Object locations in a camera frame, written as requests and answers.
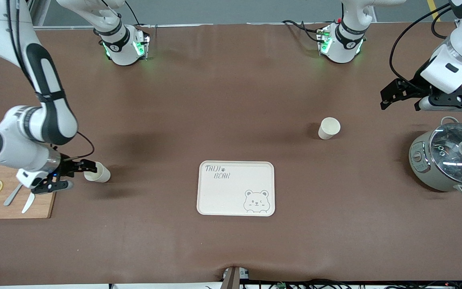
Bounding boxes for white paper cup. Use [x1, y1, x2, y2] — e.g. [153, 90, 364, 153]
[318, 117, 341, 140]
[83, 161, 111, 183]

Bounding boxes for white plastic knife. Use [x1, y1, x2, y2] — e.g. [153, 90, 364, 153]
[22, 193, 36, 214]

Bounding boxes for grey plastic knife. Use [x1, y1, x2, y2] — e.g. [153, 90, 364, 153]
[4, 183, 24, 207]

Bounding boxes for grey-green electric cooking pot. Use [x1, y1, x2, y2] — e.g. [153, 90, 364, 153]
[409, 116, 462, 197]

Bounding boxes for glass pot lid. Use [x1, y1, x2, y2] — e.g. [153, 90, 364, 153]
[429, 122, 462, 185]

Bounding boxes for cream tray with bear print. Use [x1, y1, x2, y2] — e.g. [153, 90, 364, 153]
[197, 161, 276, 217]

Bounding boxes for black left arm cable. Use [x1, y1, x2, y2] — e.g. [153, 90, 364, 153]
[389, 3, 458, 90]

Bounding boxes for black left arm base cables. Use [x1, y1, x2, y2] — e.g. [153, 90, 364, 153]
[282, 19, 324, 43]

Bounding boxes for black right arm base cable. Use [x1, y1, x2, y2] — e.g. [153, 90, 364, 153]
[125, 0, 142, 27]

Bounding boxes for grey camera stand post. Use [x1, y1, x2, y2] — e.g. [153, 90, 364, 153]
[221, 267, 250, 289]

